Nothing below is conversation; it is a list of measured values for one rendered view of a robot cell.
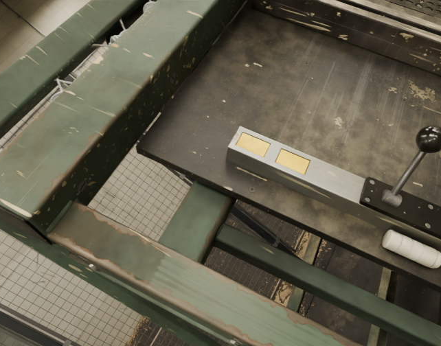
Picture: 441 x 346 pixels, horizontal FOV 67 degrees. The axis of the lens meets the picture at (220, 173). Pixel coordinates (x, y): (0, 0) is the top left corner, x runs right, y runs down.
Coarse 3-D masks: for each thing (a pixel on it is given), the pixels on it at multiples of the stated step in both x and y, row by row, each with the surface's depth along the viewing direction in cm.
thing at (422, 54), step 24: (264, 0) 77; (288, 0) 74; (312, 0) 72; (336, 0) 74; (360, 0) 73; (312, 24) 76; (336, 24) 74; (360, 24) 72; (384, 24) 69; (408, 24) 71; (432, 24) 70; (384, 48) 73; (408, 48) 71; (432, 48) 69; (432, 72) 73
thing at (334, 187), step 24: (264, 168) 54; (288, 168) 53; (312, 168) 53; (336, 168) 53; (312, 192) 53; (336, 192) 51; (360, 192) 51; (360, 216) 53; (384, 216) 50; (432, 240) 49
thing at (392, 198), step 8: (424, 128) 45; (432, 128) 44; (440, 128) 44; (416, 136) 45; (424, 136) 44; (432, 136) 43; (440, 136) 43; (416, 144) 46; (424, 144) 44; (432, 144) 43; (440, 144) 43; (424, 152) 45; (432, 152) 45; (416, 160) 46; (408, 168) 47; (408, 176) 47; (400, 184) 48; (384, 192) 50; (392, 192) 49; (384, 200) 49; (392, 200) 49; (400, 200) 49
